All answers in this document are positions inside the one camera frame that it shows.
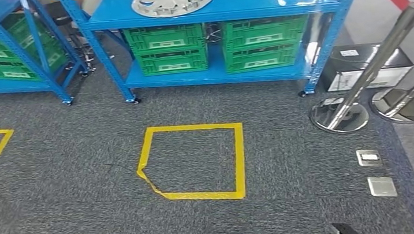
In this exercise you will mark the crinkled yellow floor tape square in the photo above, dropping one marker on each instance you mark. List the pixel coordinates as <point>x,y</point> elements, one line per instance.
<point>239,159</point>

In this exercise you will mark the black flat board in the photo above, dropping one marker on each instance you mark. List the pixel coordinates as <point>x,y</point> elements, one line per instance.
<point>362,57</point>

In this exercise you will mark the floor outlet box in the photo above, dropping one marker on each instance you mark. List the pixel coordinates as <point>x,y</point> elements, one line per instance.
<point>369,157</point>

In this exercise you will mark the black office chair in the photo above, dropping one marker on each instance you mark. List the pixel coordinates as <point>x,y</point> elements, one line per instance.
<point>61,16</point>

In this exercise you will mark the steel floor plate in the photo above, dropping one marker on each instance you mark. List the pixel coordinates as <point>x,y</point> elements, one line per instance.
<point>382,187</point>

